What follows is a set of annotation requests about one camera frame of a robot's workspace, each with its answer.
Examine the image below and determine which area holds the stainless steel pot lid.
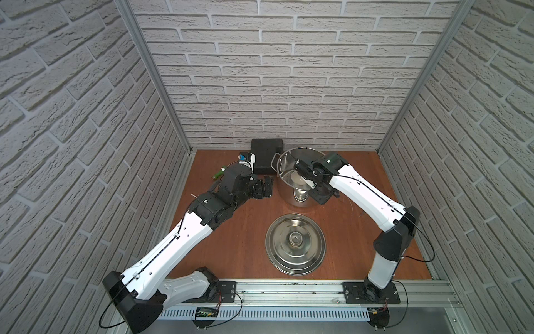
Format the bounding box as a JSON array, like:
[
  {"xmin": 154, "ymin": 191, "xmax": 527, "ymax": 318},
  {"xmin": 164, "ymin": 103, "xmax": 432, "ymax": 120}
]
[{"xmin": 265, "ymin": 214, "xmax": 326, "ymax": 276}]

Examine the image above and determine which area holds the cream plastic ladle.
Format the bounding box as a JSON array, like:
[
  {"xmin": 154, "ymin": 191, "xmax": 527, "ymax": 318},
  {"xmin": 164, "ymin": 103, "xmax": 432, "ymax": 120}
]
[{"xmin": 288, "ymin": 170, "xmax": 314, "ymax": 191}]

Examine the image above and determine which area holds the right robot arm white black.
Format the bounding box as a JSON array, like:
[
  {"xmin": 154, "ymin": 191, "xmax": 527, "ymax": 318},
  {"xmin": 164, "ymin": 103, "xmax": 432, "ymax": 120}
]
[{"xmin": 292, "ymin": 153, "xmax": 420, "ymax": 294}]

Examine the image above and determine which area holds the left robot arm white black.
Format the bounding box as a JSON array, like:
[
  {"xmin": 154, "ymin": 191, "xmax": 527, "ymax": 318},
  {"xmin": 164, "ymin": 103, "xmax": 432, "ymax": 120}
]
[{"xmin": 102, "ymin": 162, "xmax": 273, "ymax": 333}]

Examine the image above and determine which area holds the stainless steel stock pot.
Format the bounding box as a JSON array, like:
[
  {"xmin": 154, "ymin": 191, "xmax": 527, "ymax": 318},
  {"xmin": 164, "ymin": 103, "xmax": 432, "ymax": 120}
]
[{"xmin": 271, "ymin": 147, "xmax": 325, "ymax": 208}]

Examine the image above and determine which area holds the black plastic tool case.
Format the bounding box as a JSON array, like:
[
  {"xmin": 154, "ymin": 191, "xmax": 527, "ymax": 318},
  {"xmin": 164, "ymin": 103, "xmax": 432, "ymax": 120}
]
[{"xmin": 250, "ymin": 139, "xmax": 284, "ymax": 175}]

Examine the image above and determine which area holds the green plastic tap fitting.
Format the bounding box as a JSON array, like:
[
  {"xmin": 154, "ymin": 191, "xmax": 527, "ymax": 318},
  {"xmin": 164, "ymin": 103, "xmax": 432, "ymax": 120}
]
[{"xmin": 212, "ymin": 166, "xmax": 227, "ymax": 181}]

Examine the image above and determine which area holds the white ventilation grille strip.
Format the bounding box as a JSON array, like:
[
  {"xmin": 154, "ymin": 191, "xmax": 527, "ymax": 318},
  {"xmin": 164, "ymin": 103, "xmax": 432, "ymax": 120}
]
[{"xmin": 158, "ymin": 306, "xmax": 370, "ymax": 321}]

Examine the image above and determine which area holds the small green circuit board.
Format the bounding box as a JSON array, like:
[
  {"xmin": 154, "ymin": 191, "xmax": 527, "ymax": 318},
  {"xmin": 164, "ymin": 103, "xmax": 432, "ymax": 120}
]
[{"xmin": 195, "ymin": 307, "xmax": 219, "ymax": 319}]

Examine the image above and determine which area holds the right black connector board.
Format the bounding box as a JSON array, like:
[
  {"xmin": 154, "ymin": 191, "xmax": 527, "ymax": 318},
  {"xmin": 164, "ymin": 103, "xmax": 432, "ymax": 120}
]
[{"xmin": 367, "ymin": 308, "xmax": 390, "ymax": 329}]

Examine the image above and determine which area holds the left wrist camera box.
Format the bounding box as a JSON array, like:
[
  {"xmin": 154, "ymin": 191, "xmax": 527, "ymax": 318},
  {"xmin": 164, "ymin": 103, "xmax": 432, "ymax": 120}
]
[{"xmin": 238, "ymin": 152, "xmax": 256, "ymax": 171}]

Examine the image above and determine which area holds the aluminium front rail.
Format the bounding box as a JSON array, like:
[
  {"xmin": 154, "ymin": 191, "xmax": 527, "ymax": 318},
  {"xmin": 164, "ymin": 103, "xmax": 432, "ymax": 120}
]
[{"xmin": 233, "ymin": 278, "xmax": 461, "ymax": 308}]

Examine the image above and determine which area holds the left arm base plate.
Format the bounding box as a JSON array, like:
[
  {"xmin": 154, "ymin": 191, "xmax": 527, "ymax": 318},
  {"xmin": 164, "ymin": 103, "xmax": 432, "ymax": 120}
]
[{"xmin": 199, "ymin": 281, "xmax": 236, "ymax": 303}]

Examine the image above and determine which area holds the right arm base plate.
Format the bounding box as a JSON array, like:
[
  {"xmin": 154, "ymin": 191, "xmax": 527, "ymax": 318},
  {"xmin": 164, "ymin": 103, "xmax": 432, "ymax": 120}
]
[{"xmin": 342, "ymin": 281, "xmax": 401, "ymax": 305}]

